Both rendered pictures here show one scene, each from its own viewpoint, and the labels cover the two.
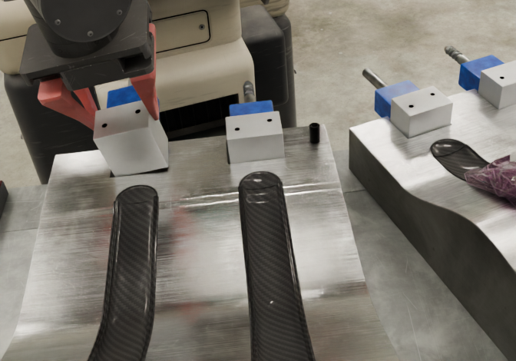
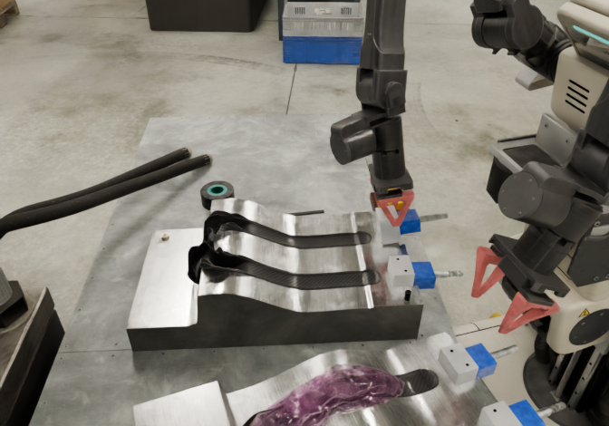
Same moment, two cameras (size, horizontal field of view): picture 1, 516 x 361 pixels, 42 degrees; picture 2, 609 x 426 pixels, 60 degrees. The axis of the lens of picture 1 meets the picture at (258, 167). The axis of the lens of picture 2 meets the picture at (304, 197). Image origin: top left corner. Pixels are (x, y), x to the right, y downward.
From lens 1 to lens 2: 0.79 m
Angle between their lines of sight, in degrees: 67
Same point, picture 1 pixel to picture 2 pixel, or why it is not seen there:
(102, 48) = (378, 179)
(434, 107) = (451, 363)
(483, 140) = (439, 399)
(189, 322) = (292, 256)
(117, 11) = (343, 159)
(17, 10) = not seen: hidden behind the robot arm
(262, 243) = (335, 280)
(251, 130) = (397, 264)
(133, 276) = (321, 243)
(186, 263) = (324, 256)
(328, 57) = not seen: outside the picture
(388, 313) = not seen: hidden behind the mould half
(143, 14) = (399, 183)
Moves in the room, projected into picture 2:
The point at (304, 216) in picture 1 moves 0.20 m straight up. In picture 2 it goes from (349, 293) to (355, 198)
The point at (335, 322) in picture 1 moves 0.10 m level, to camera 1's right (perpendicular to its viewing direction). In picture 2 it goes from (281, 294) to (282, 341)
